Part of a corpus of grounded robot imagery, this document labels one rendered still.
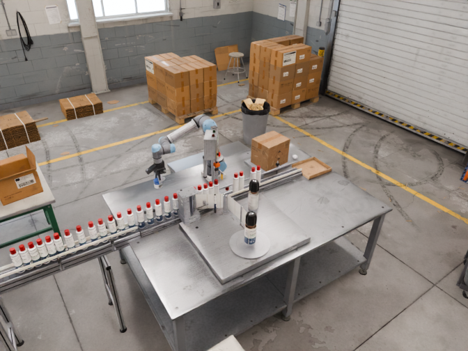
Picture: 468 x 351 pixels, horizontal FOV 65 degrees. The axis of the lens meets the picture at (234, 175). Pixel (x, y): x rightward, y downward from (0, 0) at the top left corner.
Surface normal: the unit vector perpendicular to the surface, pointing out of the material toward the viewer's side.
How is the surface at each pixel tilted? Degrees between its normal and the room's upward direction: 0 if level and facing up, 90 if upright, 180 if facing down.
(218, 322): 1
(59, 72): 90
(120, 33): 90
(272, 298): 1
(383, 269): 0
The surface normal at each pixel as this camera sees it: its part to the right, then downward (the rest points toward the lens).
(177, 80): 0.57, 0.47
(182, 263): 0.02, -0.83
